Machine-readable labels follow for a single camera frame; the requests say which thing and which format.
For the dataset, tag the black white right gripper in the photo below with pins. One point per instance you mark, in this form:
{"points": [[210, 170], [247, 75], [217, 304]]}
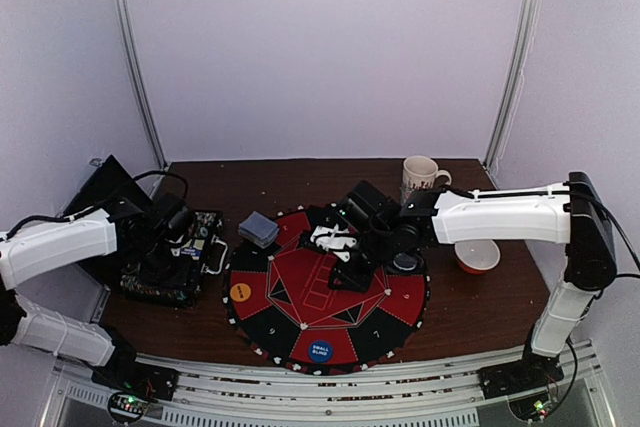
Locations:
{"points": [[351, 272]]}

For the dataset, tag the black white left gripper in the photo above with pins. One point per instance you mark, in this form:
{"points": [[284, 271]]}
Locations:
{"points": [[182, 278]]}

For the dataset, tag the black dealer button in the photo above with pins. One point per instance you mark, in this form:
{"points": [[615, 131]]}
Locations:
{"points": [[404, 262]]}

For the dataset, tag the orange big blind button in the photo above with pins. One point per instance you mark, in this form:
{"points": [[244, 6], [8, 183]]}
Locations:
{"points": [[240, 292]]}

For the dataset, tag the blue small blind button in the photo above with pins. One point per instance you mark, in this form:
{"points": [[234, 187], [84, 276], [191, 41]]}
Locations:
{"points": [[320, 351]]}

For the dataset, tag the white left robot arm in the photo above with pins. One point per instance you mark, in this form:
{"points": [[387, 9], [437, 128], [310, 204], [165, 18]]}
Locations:
{"points": [[38, 245]]}

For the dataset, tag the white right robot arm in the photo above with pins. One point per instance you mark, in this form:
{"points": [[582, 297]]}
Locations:
{"points": [[569, 214]]}

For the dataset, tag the Texas Hold'em card box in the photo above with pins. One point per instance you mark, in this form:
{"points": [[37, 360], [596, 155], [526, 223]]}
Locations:
{"points": [[192, 247]]}

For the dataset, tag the black poker chip case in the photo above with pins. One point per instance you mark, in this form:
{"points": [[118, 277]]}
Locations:
{"points": [[113, 189]]}

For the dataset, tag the cream patterned ceramic mug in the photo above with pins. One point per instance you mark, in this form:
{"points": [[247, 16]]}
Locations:
{"points": [[421, 173]]}

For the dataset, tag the blue backed card deck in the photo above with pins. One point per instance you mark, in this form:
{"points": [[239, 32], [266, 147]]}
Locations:
{"points": [[259, 229]]}

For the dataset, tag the round red black poker mat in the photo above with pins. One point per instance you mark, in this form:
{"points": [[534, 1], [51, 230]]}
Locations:
{"points": [[291, 304]]}

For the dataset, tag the white orange bowl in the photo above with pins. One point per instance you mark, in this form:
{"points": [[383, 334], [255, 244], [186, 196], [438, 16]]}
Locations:
{"points": [[477, 257]]}

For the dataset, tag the chrome case handle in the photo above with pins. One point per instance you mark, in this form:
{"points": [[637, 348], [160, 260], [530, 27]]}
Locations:
{"points": [[215, 258]]}

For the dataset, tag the right aluminium frame post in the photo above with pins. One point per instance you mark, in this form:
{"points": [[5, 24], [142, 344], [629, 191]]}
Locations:
{"points": [[513, 84]]}

